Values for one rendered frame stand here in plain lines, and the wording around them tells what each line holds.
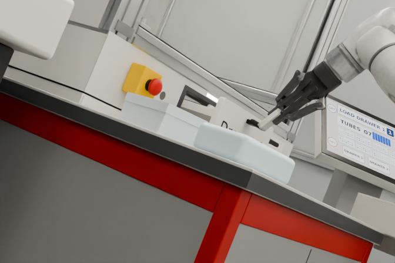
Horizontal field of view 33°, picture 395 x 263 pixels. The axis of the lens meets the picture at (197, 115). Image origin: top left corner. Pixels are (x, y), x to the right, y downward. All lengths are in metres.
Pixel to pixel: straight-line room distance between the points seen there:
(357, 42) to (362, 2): 2.03
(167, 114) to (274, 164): 0.18
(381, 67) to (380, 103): 1.84
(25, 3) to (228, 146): 0.36
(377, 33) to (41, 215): 0.91
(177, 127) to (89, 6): 0.57
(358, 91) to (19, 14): 2.66
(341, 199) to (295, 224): 1.45
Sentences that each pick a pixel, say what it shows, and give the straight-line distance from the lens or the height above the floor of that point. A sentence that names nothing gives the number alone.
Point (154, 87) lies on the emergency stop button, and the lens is 1.50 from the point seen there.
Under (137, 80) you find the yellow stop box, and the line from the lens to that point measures 1.50.
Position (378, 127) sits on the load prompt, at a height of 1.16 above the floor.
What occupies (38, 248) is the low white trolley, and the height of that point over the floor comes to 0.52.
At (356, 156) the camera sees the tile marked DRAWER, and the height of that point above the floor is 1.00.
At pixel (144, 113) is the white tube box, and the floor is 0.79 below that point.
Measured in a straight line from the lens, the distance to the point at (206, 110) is 1.66.
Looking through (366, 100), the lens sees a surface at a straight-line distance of 3.44.
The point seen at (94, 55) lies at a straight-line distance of 1.46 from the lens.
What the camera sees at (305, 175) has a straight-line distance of 3.45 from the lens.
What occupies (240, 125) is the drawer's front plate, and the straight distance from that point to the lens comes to 1.71.
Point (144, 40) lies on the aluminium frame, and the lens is 1.55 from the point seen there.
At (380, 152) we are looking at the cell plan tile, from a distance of 2.53.
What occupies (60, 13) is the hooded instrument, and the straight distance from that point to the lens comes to 1.03.
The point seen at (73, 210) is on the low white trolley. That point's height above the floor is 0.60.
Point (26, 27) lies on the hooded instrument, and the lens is 0.99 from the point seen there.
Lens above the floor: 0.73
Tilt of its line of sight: 5 degrees up
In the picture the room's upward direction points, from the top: 22 degrees clockwise
